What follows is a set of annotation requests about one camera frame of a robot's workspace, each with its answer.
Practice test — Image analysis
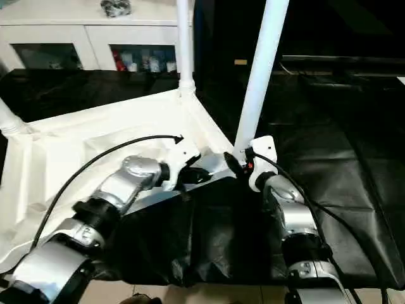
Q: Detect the grey object on cabinet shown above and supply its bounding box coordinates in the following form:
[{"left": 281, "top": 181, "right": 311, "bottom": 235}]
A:
[{"left": 101, "top": 0, "right": 132, "bottom": 18}]

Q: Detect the grey robot foot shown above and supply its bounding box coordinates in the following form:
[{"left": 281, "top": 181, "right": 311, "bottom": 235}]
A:
[{"left": 120, "top": 294, "right": 155, "bottom": 304}]

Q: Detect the white plastic table top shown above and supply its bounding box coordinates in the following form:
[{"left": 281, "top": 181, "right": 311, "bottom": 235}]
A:
[{"left": 0, "top": 89, "right": 239, "bottom": 274}]

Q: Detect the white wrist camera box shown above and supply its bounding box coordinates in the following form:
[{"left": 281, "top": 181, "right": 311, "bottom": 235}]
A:
[
  {"left": 246, "top": 136, "right": 279, "bottom": 192},
  {"left": 158, "top": 138, "right": 202, "bottom": 191}
]

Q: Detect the white plastic table leg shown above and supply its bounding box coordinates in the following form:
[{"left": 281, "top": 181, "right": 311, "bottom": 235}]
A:
[
  {"left": 232, "top": 0, "right": 290, "bottom": 160},
  {"left": 0, "top": 98, "right": 27, "bottom": 136},
  {"left": 176, "top": 0, "right": 196, "bottom": 97}
]

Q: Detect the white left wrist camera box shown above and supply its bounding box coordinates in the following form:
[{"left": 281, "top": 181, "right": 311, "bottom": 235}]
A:
[{"left": 158, "top": 138, "right": 202, "bottom": 191}]

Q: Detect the black mat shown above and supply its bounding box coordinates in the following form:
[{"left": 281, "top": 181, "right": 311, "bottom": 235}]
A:
[{"left": 0, "top": 62, "right": 405, "bottom": 291}]

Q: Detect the white cabinet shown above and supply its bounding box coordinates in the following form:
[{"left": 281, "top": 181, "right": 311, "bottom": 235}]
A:
[{"left": 0, "top": 0, "right": 197, "bottom": 73}]

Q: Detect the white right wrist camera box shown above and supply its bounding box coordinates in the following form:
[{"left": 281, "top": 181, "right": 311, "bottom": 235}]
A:
[{"left": 246, "top": 136, "right": 279, "bottom": 192}]

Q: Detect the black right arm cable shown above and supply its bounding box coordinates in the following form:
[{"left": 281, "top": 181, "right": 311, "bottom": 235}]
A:
[{"left": 248, "top": 149, "right": 388, "bottom": 301}]

